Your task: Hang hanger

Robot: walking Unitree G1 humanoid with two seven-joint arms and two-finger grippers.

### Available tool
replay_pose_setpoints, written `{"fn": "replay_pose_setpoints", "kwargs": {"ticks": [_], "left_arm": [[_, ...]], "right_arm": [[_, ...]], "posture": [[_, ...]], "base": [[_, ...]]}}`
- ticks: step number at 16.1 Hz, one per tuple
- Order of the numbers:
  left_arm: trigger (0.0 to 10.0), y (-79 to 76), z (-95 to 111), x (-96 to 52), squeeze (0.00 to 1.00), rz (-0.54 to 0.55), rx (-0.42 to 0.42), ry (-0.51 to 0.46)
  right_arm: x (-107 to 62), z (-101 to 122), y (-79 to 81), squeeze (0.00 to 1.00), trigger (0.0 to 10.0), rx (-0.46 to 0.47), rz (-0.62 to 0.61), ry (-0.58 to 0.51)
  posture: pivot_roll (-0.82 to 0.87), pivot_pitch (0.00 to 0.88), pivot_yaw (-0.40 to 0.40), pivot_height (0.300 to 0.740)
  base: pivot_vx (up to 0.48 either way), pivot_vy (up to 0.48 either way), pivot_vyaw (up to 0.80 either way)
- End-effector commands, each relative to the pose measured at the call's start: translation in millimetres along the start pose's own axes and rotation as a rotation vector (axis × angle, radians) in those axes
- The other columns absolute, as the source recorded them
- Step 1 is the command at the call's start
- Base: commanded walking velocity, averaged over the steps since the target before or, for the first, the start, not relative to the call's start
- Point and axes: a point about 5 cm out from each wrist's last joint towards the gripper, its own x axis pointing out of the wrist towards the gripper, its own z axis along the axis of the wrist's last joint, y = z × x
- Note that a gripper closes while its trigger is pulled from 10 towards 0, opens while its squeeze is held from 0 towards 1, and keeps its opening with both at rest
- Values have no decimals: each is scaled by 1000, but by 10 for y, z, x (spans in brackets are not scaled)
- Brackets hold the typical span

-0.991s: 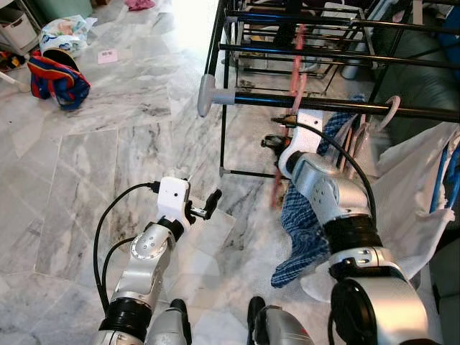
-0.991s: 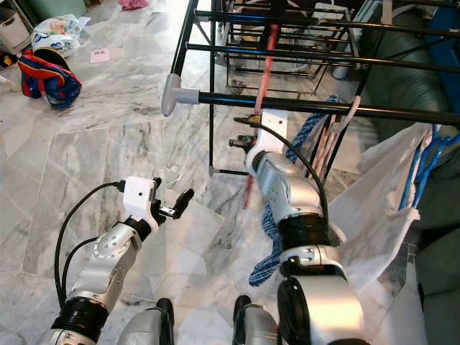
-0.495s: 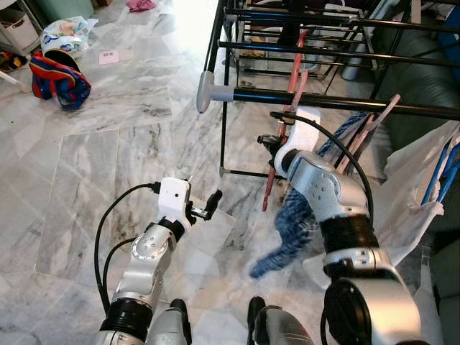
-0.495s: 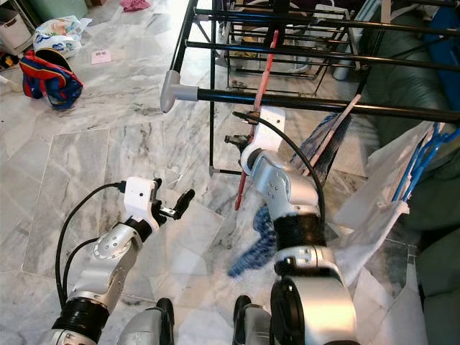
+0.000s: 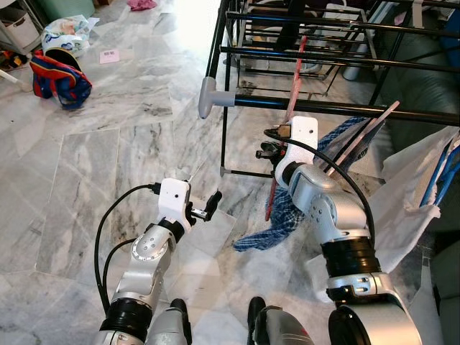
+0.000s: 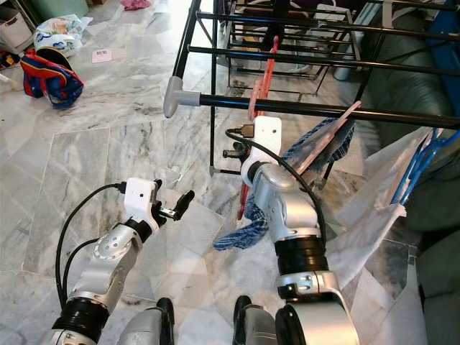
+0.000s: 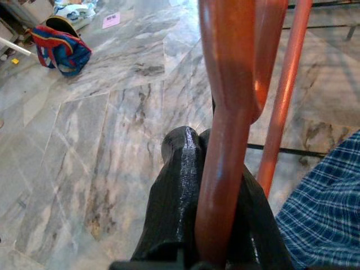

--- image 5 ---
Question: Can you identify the blue plastic hanger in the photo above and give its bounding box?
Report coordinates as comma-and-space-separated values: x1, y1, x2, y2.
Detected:
420, 137, 460, 209

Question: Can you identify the blue striped shirt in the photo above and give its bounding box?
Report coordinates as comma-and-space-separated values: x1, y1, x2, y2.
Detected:
232, 117, 374, 252

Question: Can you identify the grey left robot leg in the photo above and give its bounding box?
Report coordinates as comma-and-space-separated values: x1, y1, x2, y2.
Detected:
147, 298, 193, 345

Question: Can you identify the grey robot leg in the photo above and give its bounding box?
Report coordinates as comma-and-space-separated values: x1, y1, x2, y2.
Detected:
147, 298, 193, 345
248, 296, 317, 345

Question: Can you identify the white garment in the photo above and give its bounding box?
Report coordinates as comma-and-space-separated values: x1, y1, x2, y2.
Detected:
316, 129, 460, 303

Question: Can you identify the grey right robot leg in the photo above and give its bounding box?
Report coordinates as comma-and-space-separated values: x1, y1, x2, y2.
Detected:
248, 296, 317, 345

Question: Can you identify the dark green sofa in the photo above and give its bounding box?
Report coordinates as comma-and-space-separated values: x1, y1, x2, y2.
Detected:
374, 29, 460, 345

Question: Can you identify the pink paper sheet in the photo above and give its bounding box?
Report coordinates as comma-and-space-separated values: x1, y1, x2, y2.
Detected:
99, 49, 121, 65

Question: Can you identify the red and blue bag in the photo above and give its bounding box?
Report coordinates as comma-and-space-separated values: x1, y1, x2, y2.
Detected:
29, 49, 93, 110

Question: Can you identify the magenta cloth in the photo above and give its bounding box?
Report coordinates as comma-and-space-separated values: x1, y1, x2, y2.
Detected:
128, 0, 157, 12

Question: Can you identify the printed white plastic pack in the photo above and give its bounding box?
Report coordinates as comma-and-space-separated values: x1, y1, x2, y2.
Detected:
42, 16, 100, 58

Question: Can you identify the white baby high chair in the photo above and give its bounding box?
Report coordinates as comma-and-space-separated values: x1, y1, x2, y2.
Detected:
0, 68, 33, 93

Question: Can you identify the green plastic bin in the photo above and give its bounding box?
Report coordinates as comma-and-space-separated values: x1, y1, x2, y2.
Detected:
36, 0, 98, 21

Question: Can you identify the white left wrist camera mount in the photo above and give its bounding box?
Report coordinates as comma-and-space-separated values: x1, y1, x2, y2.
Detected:
158, 180, 192, 225

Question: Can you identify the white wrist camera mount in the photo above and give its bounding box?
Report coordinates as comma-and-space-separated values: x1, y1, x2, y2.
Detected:
284, 117, 319, 171
158, 180, 192, 225

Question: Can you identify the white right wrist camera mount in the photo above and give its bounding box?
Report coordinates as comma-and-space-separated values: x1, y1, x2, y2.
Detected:
284, 117, 319, 171

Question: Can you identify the long black left arm cable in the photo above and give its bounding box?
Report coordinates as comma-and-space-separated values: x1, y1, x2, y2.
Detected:
93, 183, 162, 315

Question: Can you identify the short black left arm cable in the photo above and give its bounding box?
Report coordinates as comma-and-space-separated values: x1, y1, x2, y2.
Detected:
101, 237, 142, 294

